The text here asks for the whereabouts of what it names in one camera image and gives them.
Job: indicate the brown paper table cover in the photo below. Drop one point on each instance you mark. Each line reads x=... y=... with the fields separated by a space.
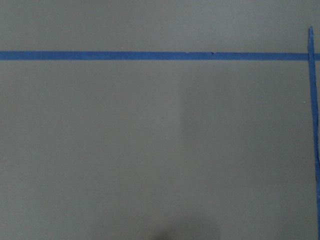
x=157 y=150

